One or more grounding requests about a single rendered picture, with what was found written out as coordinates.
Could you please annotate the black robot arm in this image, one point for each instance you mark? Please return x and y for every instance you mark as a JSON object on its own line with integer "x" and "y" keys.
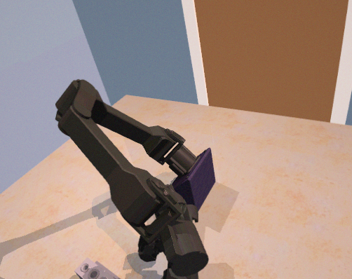
{"x": 135, "y": 192}

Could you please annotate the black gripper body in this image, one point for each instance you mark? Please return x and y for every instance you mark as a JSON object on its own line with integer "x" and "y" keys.
{"x": 168, "y": 274}

